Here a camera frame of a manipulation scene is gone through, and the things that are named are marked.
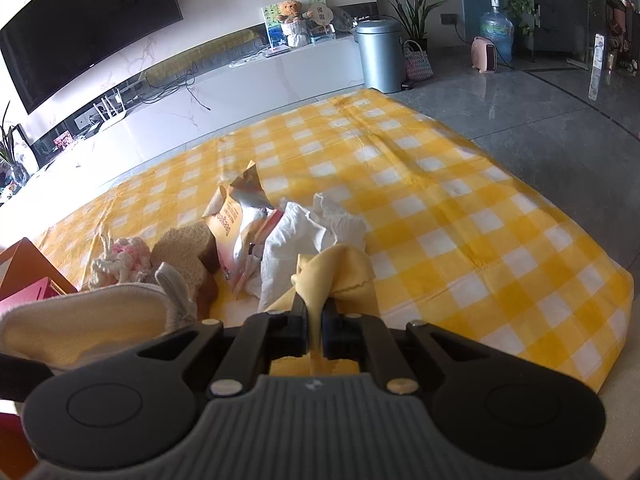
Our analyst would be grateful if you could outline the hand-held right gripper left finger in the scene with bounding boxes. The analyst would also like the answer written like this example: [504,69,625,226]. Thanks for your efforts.
[137,292,309,399]

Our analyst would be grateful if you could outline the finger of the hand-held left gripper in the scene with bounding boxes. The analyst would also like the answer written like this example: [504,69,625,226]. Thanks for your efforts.
[0,353,54,402]

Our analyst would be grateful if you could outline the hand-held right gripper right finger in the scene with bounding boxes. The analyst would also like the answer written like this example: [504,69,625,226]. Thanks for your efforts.
[322,297,493,397]

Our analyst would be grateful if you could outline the yellow cloth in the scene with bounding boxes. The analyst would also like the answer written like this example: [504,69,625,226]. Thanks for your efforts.
[262,245,376,377]

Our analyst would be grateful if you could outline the cream padded cloth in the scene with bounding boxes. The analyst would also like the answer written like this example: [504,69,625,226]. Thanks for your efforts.
[0,282,169,374]

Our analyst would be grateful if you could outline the white plastic bag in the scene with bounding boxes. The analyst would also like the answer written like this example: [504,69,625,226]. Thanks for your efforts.
[257,192,368,314]

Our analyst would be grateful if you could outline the orange cardboard box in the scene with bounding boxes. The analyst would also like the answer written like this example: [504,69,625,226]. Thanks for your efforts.
[0,239,79,297]

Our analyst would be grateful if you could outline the yellow white snack bag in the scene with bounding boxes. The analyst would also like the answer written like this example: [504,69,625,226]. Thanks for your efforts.
[202,161,281,281]

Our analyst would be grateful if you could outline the brown bread-shaped toy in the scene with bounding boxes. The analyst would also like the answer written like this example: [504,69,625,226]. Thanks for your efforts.
[150,226,221,321]

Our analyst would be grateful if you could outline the pink white crocheted toy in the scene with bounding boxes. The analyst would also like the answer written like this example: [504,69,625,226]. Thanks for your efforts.
[90,236,154,291]

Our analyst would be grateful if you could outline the red square box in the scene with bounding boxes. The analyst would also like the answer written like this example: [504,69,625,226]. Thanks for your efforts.
[0,280,53,313]

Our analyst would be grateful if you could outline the pink white packet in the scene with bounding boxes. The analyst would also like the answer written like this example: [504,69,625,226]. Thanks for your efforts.
[230,210,287,294]

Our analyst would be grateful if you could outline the grey knitted sock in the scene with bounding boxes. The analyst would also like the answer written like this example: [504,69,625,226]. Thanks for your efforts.
[154,262,199,334]

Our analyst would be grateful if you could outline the yellow checked tablecloth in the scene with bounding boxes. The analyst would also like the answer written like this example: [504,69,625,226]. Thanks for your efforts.
[30,89,630,394]

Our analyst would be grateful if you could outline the green plant in glass vase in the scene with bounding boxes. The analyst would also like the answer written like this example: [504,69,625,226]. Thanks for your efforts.
[0,100,31,189]

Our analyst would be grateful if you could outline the white marble television cabinet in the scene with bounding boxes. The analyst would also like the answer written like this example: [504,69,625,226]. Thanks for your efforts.
[0,30,367,206]

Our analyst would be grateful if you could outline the white router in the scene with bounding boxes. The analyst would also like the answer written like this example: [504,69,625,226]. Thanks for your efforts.
[94,89,132,129]

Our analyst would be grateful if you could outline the grey metal trash can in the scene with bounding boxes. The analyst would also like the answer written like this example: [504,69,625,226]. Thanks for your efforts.
[355,19,405,94]

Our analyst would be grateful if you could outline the woven basket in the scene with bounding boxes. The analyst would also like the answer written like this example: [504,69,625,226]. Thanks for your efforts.
[402,40,435,81]

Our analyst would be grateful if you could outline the green printed card stand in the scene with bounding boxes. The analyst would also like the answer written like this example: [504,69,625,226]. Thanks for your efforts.
[261,0,337,49]

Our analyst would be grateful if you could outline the teddy bear in basket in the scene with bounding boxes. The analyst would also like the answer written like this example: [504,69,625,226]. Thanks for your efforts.
[276,0,307,49]

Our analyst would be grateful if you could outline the white round hand fan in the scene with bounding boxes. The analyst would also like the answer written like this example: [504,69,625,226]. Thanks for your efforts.
[306,4,336,29]

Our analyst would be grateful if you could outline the pink space heater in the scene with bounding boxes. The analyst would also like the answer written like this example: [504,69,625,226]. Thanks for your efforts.
[471,36,500,75]

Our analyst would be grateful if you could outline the long-leaved potted plant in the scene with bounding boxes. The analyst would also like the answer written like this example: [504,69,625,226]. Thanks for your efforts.
[361,0,453,51]

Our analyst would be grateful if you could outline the blue water jug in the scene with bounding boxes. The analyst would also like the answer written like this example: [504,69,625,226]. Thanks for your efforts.
[479,0,515,63]

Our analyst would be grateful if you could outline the white floor stand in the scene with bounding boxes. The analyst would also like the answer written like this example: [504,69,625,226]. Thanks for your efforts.
[587,32,607,102]

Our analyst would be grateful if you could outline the dark cabinet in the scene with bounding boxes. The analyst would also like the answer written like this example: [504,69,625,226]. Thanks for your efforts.
[530,0,608,69]

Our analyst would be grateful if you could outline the black cables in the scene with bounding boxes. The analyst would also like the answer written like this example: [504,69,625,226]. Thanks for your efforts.
[137,62,211,111]

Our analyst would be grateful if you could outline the black wall television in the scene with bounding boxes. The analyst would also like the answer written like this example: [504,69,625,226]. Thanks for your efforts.
[0,0,183,115]

